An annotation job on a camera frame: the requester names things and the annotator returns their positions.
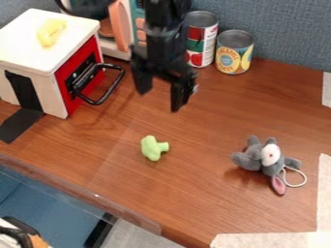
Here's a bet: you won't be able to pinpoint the yellow toy banana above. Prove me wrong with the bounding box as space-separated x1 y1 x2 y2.
35 17 69 48

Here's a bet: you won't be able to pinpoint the yellow can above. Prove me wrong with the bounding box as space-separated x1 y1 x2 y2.
213 28 256 76

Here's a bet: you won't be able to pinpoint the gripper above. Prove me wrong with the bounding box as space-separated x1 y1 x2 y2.
129 24 199 114

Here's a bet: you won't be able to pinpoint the red and white can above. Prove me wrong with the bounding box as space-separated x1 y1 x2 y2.
183 10 221 69

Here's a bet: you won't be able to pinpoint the toy microwave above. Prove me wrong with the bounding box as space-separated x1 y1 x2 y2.
54 0 150 62

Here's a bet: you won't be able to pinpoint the green toy broccoli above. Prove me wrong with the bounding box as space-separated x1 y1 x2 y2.
139 135 171 163

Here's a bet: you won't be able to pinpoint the red drawer with black handle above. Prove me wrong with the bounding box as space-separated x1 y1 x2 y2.
52 34 127 116

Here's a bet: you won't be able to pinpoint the white cabinet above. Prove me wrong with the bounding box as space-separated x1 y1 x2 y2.
0 8 106 120

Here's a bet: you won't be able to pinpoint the gray plush bunny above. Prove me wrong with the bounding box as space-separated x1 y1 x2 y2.
229 135 310 197

